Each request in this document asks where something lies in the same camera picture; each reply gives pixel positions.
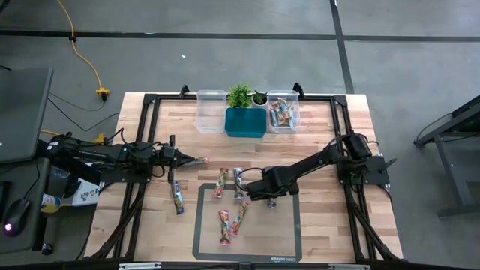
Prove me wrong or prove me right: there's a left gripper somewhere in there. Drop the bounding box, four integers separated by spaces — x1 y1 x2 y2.
160 135 198 185

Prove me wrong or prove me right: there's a translucent black-edged baking mat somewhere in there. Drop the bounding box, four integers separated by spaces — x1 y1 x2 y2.
192 182 303 263

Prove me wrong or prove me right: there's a clear plastic bin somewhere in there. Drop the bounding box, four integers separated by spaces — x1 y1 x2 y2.
193 88 228 135
267 89 302 135

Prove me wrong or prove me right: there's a teal plastic bin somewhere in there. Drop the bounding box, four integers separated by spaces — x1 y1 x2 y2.
224 106 268 139

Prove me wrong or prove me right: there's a leafy plant in white pot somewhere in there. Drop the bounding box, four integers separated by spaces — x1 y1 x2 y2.
227 82 253 110

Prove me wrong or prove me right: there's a succulent in white pot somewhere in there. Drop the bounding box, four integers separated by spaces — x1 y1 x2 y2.
250 89 269 110

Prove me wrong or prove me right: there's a white printed box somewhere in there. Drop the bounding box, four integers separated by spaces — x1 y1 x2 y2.
70 178 103 208

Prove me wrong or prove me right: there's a yellow white bottle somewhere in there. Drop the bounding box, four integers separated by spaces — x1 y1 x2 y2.
40 193 63 215

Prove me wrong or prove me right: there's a dark side desk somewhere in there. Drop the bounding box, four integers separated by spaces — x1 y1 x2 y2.
0 157 52 256

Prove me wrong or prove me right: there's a dark grey laptop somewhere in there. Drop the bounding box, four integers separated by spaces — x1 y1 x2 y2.
0 66 54 165

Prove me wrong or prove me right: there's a black computer mouse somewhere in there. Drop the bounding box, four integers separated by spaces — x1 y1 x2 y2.
2 198 32 238

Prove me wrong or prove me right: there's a black metal cart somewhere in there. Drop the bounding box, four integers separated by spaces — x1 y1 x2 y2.
413 93 480 218

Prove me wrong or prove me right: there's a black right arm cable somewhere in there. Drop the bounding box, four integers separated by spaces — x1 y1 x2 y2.
236 166 264 194

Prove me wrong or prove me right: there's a black aluminium extrusion frame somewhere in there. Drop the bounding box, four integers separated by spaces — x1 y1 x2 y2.
84 82 404 270

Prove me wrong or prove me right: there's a thin black floor cable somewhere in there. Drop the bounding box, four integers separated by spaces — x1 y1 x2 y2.
46 91 121 133

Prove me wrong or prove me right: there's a yellow extension cord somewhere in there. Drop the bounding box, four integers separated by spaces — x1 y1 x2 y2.
55 0 112 101

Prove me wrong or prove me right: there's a silver metal bracket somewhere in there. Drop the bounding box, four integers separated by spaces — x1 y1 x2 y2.
118 262 163 270
328 263 371 270

